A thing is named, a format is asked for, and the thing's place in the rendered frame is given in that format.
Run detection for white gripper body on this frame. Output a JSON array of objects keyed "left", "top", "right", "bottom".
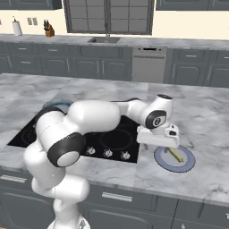
[{"left": 136, "top": 125, "right": 181, "bottom": 149}]

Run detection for yellow butter stick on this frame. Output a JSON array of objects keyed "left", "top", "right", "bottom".
[{"left": 168, "top": 148, "right": 185, "bottom": 164}]

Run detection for blue-grey round plate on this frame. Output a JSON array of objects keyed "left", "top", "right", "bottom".
[{"left": 153, "top": 145, "right": 197, "bottom": 174}]

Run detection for silver hob knob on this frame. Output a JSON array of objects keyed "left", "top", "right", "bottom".
[
  {"left": 103, "top": 148, "right": 114, "bottom": 159},
  {"left": 120, "top": 150, "right": 131, "bottom": 161},
  {"left": 86, "top": 146, "right": 97, "bottom": 156}
]

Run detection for black hob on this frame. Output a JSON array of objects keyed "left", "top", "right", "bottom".
[{"left": 7, "top": 106, "right": 141, "bottom": 164}]

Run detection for grey drawer front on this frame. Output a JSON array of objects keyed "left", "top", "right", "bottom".
[
  {"left": 174, "top": 199, "right": 229, "bottom": 228},
  {"left": 0, "top": 169, "right": 38, "bottom": 193},
  {"left": 84, "top": 182, "right": 179, "bottom": 218}
]

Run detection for silver dishwasher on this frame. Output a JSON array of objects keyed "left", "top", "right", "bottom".
[{"left": 131, "top": 46, "right": 168, "bottom": 84}]

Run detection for grey cupboard door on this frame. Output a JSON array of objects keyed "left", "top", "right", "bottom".
[
  {"left": 0, "top": 191, "right": 57, "bottom": 229},
  {"left": 171, "top": 218, "right": 229, "bottom": 229},
  {"left": 79, "top": 204, "right": 174, "bottom": 229}
]

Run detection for grey base cupboards run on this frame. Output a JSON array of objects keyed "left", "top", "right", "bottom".
[
  {"left": 163, "top": 47, "right": 229, "bottom": 89},
  {"left": 0, "top": 41, "right": 133, "bottom": 82}
]

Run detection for steel sink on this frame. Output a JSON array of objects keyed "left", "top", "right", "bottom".
[{"left": 87, "top": 36, "right": 122, "bottom": 45}]

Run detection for grey framed window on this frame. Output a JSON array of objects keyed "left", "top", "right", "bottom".
[{"left": 63, "top": 0, "right": 156, "bottom": 36}]

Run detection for wooden knife block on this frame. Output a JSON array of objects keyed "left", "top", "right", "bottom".
[{"left": 43, "top": 20, "right": 55, "bottom": 38}]

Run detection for white paper towel roll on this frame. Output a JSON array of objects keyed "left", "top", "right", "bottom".
[{"left": 12, "top": 17, "right": 23, "bottom": 37}]

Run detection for grey wall cupboards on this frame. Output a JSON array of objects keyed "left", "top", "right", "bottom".
[
  {"left": 155, "top": 0, "right": 229, "bottom": 12},
  {"left": 0, "top": 0, "right": 63, "bottom": 11}
]

